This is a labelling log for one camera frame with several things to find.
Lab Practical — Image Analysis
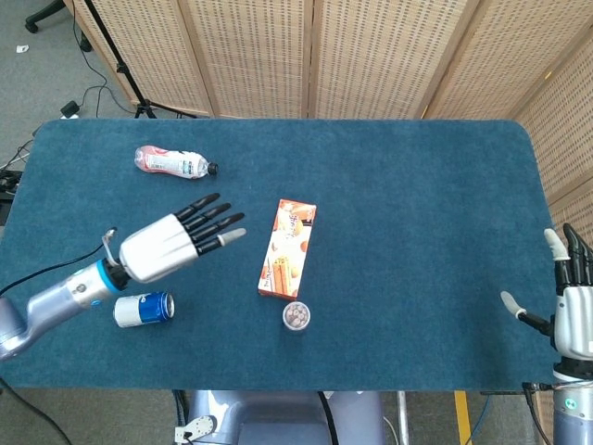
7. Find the blue carpet table mat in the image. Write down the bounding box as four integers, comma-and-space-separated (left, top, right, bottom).
0, 118, 564, 391

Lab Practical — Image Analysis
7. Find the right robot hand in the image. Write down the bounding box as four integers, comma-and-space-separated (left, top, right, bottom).
499, 223, 593, 361

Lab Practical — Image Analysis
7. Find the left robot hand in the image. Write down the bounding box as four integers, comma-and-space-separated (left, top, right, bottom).
118, 192, 248, 285

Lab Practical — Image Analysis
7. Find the black power strip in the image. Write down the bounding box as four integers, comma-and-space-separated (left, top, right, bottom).
0, 170, 24, 215

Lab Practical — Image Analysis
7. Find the grey robot torso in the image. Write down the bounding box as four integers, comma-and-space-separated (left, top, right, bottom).
173, 389, 386, 445

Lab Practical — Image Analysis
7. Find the white perforated metal bracket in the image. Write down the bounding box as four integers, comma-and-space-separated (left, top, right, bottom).
173, 413, 219, 444

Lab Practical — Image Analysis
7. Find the blue soda can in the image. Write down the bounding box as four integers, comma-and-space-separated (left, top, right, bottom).
112, 291, 176, 329

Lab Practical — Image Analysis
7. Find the orange snack box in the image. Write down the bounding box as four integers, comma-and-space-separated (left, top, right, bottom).
257, 198, 319, 299

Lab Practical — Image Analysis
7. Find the clear plastic snack jar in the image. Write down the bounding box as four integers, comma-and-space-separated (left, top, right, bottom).
281, 299, 312, 332

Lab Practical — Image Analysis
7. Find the clear bottle red label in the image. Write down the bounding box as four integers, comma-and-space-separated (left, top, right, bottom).
133, 145, 220, 180

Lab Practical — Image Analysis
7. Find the black tripod stand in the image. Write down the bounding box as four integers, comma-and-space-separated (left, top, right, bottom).
82, 0, 198, 121

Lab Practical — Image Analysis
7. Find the silver metal table leg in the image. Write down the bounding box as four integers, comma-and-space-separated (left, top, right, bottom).
397, 390, 411, 445

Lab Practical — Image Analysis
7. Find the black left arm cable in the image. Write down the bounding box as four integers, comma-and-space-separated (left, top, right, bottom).
0, 226, 120, 298

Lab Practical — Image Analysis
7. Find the black office chair base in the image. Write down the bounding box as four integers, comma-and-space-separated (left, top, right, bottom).
24, 0, 67, 34

